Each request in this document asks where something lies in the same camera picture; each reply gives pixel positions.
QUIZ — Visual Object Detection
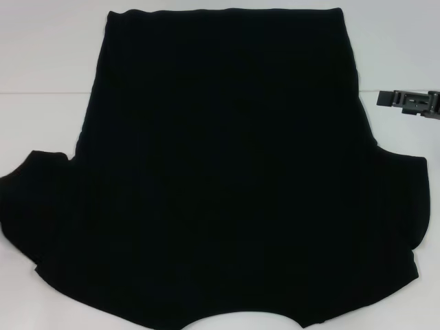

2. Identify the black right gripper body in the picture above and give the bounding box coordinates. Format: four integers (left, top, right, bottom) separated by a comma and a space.
400, 89, 440, 121

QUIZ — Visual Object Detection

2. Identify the black t-shirt with white print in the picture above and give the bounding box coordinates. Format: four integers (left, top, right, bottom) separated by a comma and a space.
0, 9, 429, 330

